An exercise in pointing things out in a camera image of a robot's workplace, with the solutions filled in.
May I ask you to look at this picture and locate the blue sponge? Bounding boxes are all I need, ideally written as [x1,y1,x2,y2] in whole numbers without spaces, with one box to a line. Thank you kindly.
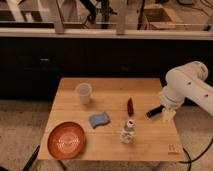
[89,112,110,129]

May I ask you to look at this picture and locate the black cable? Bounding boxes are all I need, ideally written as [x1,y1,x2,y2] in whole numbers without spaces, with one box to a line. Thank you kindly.
[179,136,213,171]

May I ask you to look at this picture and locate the cardboard box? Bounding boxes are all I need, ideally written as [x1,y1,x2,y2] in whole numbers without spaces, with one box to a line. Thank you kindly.
[141,4,183,30]

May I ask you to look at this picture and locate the orange round bowl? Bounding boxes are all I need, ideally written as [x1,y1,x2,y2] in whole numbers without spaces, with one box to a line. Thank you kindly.
[47,122,86,160]

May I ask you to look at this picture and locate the translucent plastic cup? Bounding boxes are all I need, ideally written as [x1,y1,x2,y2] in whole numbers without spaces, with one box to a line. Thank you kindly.
[75,83,92,104]

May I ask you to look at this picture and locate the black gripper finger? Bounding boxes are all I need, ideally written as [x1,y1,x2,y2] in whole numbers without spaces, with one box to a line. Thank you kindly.
[146,105,164,118]

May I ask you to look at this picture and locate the black table leg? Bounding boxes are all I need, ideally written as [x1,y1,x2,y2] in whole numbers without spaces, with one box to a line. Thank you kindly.
[22,145,40,171]

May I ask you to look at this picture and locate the wooden table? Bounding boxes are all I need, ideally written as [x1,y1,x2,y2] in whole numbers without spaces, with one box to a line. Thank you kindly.
[38,78,184,161]

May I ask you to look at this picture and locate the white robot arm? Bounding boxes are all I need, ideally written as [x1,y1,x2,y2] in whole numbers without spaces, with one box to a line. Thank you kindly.
[146,61,213,122]

